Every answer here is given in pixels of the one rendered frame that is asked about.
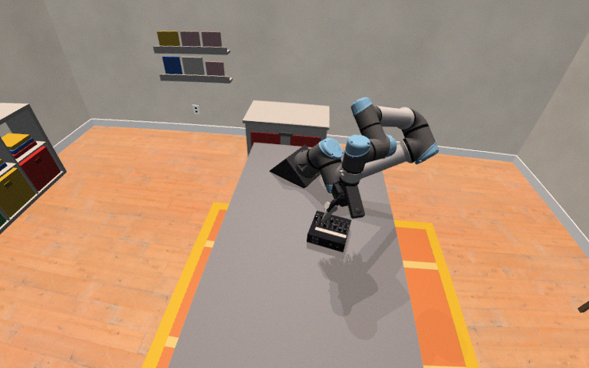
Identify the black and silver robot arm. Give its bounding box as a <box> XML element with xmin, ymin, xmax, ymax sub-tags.
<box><xmin>294</xmin><ymin>97</ymin><xmax>439</xmax><ymax>219</ymax></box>

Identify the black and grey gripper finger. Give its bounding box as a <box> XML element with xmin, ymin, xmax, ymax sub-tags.
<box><xmin>321</xmin><ymin>197</ymin><xmax>339</xmax><ymax>222</ymax></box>

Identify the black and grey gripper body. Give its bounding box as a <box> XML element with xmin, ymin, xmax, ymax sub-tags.
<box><xmin>331</xmin><ymin>176</ymin><xmax>360</xmax><ymax>207</ymax></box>

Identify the black lighting desk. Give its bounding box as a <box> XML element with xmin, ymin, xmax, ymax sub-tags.
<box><xmin>307</xmin><ymin>211</ymin><xmax>351</xmax><ymax>252</ymax></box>

